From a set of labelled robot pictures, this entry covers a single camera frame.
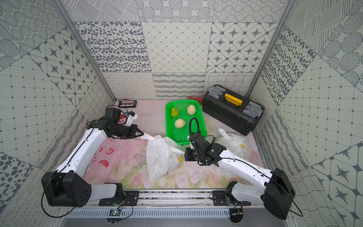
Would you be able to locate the white plastic bag lemon print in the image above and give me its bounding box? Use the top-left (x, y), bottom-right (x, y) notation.
top-left (216, 128), bottom-right (252, 160)

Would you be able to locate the pink plastic bag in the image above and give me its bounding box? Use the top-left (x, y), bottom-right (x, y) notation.
top-left (83, 138), bottom-right (147, 184)

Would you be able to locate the pale beige pear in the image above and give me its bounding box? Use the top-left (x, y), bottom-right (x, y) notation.
top-left (175, 118), bottom-right (186, 129)

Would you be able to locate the green plastic basket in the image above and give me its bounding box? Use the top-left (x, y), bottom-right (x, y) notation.
top-left (165, 99), bottom-right (208, 145)

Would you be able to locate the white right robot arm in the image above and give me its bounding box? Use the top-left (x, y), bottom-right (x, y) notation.
top-left (184, 132), bottom-right (296, 220)

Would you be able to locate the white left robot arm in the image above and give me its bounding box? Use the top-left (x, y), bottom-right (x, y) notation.
top-left (41, 107), bottom-right (144, 208)

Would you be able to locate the black smartphone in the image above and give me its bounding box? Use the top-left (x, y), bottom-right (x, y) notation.
top-left (118, 100), bottom-right (137, 108)

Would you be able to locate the yellow-green small pear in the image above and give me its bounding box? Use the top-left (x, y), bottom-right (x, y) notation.
top-left (170, 107), bottom-right (180, 117)

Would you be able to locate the black toolbox yellow latch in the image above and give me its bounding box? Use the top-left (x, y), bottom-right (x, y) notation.
top-left (201, 85), bottom-right (265, 136)

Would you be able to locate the red plastic bag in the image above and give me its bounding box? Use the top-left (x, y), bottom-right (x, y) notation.
top-left (188, 96), bottom-right (203, 104)

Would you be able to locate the black corrugated cable hose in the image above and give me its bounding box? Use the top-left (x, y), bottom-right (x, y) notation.
top-left (188, 117), bottom-right (200, 142)

